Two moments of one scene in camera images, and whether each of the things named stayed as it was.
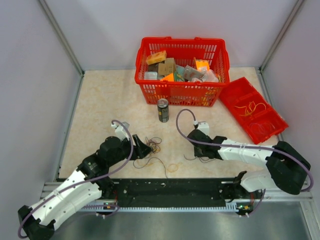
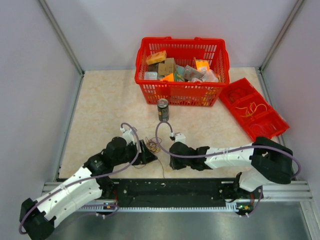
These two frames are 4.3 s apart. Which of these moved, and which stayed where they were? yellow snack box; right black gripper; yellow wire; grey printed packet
Moved: right black gripper
Stayed: yellow wire; yellow snack box; grey printed packet
